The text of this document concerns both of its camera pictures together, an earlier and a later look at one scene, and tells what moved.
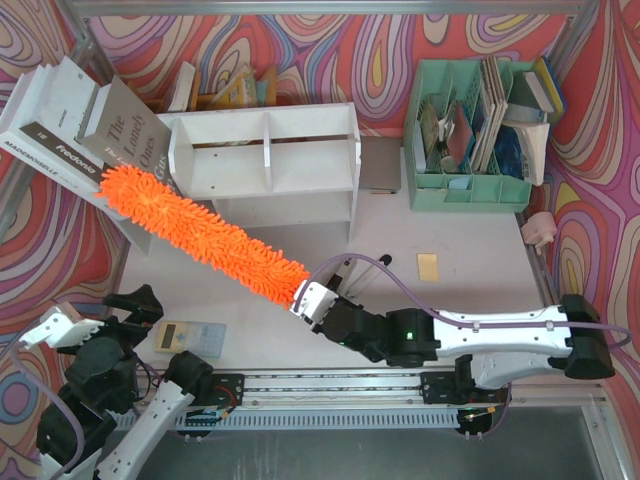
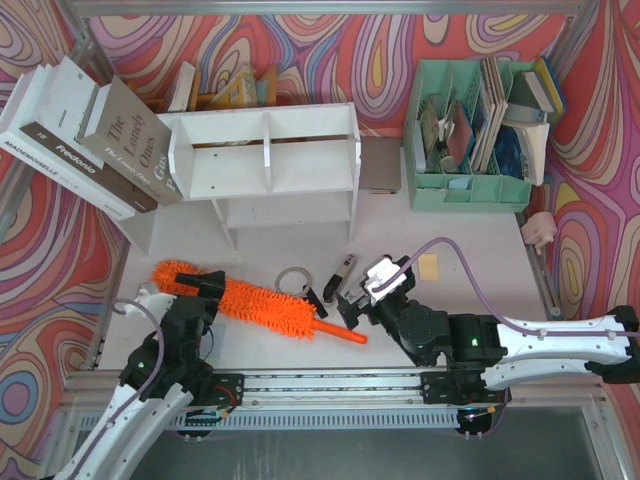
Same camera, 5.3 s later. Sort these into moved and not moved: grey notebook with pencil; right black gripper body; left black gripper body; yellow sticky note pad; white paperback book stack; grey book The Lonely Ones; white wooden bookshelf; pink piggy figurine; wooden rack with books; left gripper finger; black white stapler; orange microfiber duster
Moved: left black gripper body; left gripper finger; orange microfiber duster; right black gripper body
Not moved: black white stapler; wooden rack with books; white wooden bookshelf; pink piggy figurine; grey notebook with pencil; yellow sticky note pad; grey book The Lonely Ones; white paperback book stack
